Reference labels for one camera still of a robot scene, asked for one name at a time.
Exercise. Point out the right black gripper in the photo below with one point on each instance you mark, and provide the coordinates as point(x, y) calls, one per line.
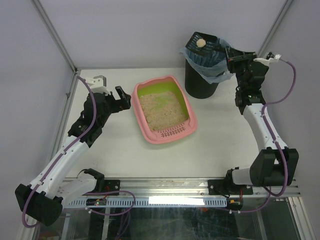
point(239, 58)

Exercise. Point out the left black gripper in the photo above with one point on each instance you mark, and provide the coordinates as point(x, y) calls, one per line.
point(118, 103)

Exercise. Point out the pink green litter box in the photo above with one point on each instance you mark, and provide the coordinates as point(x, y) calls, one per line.
point(159, 85)

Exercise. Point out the black litter scoop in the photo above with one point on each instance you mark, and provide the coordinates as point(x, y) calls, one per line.
point(213, 44)

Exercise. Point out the round litter clump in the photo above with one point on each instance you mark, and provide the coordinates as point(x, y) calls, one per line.
point(200, 43)

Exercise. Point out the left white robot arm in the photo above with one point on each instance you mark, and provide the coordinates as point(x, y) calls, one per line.
point(44, 198)

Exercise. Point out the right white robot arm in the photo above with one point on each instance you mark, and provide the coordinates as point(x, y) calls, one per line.
point(274, 167)

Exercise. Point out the beige cat litter pellets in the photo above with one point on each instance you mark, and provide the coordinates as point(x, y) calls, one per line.
point(162, 110)

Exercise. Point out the blue plastic bin liner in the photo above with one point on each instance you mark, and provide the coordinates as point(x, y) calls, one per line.
point(213, 68)

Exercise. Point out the black trash bin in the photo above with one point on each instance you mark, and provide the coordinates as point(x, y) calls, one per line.
point(196, 86)

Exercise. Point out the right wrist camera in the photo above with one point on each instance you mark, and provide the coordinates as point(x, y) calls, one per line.
point(268, 59)

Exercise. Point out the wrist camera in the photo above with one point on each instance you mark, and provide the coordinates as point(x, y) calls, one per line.
point(98, 84)
point(268, 59)

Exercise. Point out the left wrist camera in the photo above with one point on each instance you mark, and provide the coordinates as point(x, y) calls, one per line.
point(98, 84)

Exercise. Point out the right aluminium frame post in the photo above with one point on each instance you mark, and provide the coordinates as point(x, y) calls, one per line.
point(275, 26)

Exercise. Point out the aluminium frame post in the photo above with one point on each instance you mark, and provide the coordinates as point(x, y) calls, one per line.
point(275, 26)
point(54, 34)

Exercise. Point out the aluminium mounting rail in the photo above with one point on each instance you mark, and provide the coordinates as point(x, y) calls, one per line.
point(187, 187)

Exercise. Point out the left aluminium frame post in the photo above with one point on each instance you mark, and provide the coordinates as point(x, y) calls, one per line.
point(54, 34)

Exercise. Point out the white slotted cable duct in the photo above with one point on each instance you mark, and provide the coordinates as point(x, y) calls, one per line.
point(148, 202)

